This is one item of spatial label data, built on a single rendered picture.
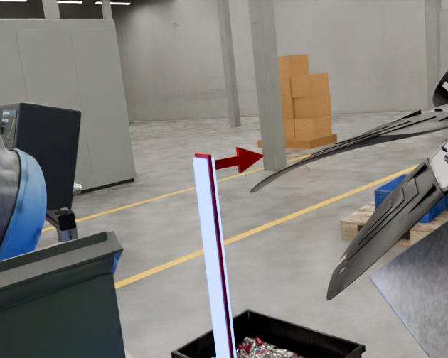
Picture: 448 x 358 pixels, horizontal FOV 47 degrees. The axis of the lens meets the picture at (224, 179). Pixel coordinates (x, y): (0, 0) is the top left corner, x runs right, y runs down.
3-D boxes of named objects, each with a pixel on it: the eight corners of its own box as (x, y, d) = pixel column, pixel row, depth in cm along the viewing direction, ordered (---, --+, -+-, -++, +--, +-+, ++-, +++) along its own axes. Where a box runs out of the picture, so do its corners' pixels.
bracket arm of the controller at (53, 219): (77, 228, 92) (74, 212, 91) (60, 232, 90) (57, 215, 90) (48, 207, 112) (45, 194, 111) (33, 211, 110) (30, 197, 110)
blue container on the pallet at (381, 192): (456, 203, 401) (454, 175, 397) (430, 224, 356) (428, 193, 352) (403, 199, 427) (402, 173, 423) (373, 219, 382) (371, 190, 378)
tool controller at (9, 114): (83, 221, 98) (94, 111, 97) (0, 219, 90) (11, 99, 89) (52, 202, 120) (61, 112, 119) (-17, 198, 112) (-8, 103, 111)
